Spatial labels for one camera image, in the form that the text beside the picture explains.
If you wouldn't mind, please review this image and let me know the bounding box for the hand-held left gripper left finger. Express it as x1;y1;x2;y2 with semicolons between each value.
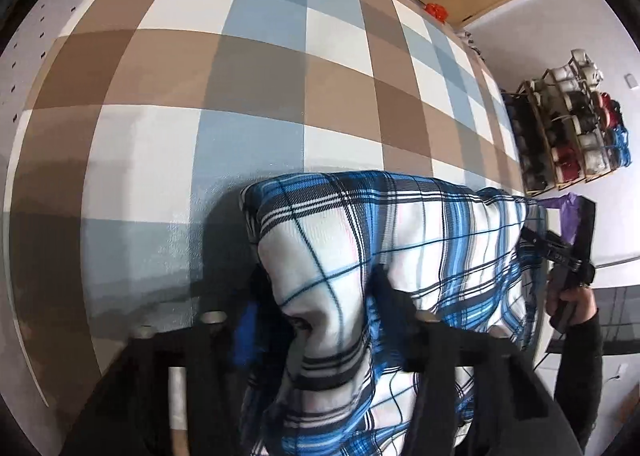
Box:
60;266;288;456

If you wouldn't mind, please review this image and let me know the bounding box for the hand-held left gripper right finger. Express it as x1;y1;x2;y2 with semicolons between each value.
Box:
367;263;583;456

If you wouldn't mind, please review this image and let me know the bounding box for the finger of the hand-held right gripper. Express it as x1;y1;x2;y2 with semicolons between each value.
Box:
519;227;561;263

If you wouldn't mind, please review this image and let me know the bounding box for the blue plaid shirt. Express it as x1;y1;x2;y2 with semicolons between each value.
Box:
239;170;548;456

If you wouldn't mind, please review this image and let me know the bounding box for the person's right forearm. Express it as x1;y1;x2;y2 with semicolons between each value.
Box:
552;308;603;447

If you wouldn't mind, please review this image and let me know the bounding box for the person's right hand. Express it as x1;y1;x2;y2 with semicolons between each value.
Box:
546;270;599;325

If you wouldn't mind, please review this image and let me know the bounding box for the purple bag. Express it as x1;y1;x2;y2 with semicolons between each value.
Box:
542;193;583;241

